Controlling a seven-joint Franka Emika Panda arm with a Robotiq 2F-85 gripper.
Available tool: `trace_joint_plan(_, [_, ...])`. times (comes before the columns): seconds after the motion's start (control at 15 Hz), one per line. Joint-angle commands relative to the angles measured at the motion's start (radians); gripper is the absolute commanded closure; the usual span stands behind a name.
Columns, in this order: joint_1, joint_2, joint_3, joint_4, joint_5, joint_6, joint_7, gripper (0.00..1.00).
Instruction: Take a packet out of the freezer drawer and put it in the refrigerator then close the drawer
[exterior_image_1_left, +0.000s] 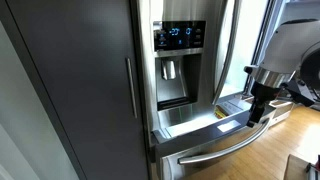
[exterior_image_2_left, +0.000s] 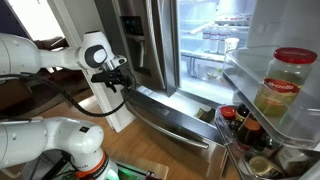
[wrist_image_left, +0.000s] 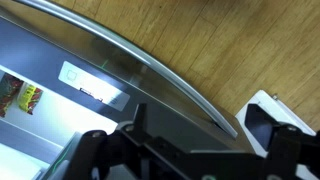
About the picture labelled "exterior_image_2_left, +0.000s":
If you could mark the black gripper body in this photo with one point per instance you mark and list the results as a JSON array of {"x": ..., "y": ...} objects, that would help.
[{"x": 111, "y": 76}]

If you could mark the stainless steel freezer drawer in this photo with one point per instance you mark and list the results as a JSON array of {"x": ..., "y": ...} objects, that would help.
[{"x": 173, "y": 133}]

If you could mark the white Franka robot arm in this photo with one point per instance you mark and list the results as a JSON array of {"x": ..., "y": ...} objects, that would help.
[{"x": 20, "y": 53}]

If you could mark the stainless steel refrigerator door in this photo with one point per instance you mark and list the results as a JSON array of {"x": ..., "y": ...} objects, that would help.
[{"x": 156, "y": 43}]

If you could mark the clear crisper drawer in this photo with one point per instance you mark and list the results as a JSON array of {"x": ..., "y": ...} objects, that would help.
[{"x": 196, "y": 71}]

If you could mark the white refrigerator cabinet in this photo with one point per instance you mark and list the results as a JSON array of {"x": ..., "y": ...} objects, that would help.
[{"x": 200, "y": 91}]

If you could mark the glass refrigerator shelf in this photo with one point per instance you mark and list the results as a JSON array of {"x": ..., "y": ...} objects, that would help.
[{"x": 203, "y": 55}]

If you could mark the dark brown green-edged packet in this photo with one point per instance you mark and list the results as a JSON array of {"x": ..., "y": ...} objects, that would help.
[{"x": 209, "y": 116}]

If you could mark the white open refrigerator door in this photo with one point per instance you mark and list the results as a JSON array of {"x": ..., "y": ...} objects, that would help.
[{"x": 286, "y": 20}]

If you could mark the black water dispenser panel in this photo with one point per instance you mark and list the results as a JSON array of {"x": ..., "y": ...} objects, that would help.
[{"x": 133, "y": 26}]

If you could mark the brown sofa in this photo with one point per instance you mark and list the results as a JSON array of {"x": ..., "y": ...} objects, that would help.
[{"x": 50, "y": 42}]

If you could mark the clear water bottle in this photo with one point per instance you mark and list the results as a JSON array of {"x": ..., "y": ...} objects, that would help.
[
  {"x": 206, "y": 38},
  {"x": 222, "y": 35},
  {"x": 214, "y": 38}
]

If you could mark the red-capped sauce bottle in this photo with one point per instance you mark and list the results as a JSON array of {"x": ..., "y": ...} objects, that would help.
[{"x": 227, "y": 112}]

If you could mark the white paper cup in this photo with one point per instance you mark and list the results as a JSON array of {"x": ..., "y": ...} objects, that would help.
[{"x": 231, "y": 44}]

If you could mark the black-capped dark sauce bottle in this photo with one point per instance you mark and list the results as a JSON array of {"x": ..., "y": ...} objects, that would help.
[{"x": 240, "y": 115}]

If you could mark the large clear door bin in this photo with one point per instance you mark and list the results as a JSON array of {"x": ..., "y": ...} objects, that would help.
[{"x": 243, "y": 83}]

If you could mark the clear door bin with bottles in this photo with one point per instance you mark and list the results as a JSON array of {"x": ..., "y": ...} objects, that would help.
[{"x": 230, "y": 146}]

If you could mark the clear egg container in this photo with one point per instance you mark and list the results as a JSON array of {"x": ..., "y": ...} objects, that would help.
[{"x": 233, "y": 20}]

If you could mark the orange-capped brown bottle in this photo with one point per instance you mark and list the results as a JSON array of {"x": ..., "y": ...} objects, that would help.
[{"x": 249, "y": 131}]

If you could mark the dark glass bottle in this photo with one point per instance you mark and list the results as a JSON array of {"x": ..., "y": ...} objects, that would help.
[{"x": 265, "y": 145}]

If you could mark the yellow-lidded jar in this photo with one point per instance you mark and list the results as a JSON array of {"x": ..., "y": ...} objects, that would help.
[{"x": 263, "y": 166}]

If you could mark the red-lidded glass pepper jar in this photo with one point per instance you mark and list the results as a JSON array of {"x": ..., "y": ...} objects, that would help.
[{"x": 283, "y": 86}]

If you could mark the pale food box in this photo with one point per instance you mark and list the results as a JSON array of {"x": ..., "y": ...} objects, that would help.
[{"x": 293, "y": 160}]

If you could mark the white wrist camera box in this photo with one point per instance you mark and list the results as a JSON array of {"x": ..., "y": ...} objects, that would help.
[{"x": 120, "y": 61}]

